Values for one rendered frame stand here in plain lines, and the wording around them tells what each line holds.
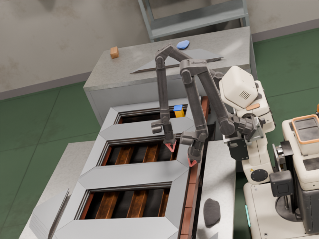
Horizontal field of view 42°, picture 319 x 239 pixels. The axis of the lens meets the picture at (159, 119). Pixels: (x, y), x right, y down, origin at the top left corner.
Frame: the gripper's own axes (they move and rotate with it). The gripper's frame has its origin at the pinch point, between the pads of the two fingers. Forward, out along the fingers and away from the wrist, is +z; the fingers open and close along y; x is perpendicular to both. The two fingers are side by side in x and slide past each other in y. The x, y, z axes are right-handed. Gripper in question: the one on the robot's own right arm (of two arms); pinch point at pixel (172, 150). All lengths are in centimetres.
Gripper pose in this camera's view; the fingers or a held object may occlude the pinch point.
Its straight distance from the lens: 265.6
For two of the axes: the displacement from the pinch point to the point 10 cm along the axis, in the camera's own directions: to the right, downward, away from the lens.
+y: -2.4, 4.0, -8.8
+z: 2.0, 9.1, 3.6
